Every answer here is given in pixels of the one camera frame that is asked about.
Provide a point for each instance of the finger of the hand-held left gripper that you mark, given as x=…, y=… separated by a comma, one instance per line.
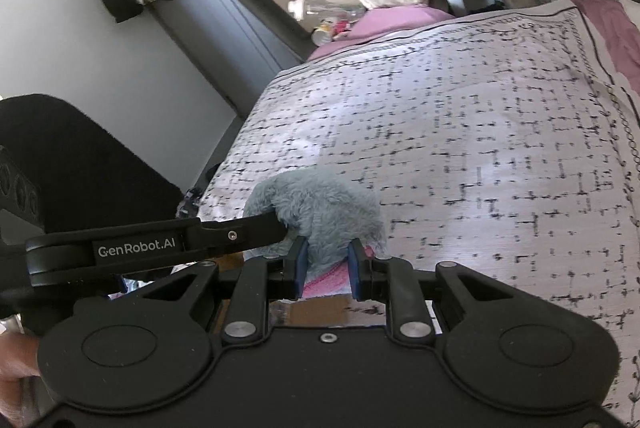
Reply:
x=215, y=239

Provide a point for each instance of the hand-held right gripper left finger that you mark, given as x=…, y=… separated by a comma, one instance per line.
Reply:
x=299, y=268

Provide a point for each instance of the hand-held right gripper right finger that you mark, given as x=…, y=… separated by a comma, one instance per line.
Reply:
x=355, y=272

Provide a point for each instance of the grey fluffy plush toy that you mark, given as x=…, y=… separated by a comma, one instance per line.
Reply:
x=320, y=213

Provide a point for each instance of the person's left hand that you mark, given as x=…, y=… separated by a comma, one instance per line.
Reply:
x=17, y=355

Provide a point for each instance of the black-dashed patterned blanket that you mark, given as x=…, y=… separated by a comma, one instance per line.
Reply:
x=450, y=132

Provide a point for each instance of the grey door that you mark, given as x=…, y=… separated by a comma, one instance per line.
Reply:
x=215, y=32

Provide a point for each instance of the patterned bed quilt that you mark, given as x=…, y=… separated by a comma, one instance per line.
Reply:
x=385, y=22

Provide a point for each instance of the clear plastic bottle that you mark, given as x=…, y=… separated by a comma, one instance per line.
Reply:
x=325, y=5

